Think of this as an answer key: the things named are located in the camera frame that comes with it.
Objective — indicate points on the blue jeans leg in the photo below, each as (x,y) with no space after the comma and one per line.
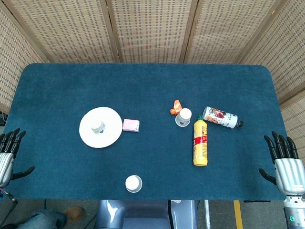
(43,220)

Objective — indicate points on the grey robot torso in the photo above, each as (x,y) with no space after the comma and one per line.
(143,217)

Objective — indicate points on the blue table cloth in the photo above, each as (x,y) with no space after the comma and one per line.
(152,83)

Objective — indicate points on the brown shoe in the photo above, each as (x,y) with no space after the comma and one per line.
(74,213)

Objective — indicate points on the bamboo folding screen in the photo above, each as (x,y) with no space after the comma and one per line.
(152,28)

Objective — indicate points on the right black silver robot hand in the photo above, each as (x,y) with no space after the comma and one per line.
(289,175)

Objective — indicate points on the white paper plate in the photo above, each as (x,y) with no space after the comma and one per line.
(107,114)

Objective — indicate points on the small orange bottle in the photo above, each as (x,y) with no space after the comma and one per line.
(176,105)

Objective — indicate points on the yellow sauce bottle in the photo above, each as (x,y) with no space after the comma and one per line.
(200,143)

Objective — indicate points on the pink tissue pack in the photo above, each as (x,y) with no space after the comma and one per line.
(130,125)

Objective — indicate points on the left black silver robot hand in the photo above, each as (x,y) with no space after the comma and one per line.
(6,164)

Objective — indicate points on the white metal table leg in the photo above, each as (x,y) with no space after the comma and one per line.
(206,214)

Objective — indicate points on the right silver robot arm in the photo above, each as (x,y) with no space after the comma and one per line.
(294,214)

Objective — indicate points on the white floral paper cup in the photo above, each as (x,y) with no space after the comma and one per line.
(98,127)
(184,116)
(133,183)

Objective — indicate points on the white printed bottle black cap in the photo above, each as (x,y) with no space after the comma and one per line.
(220,117)

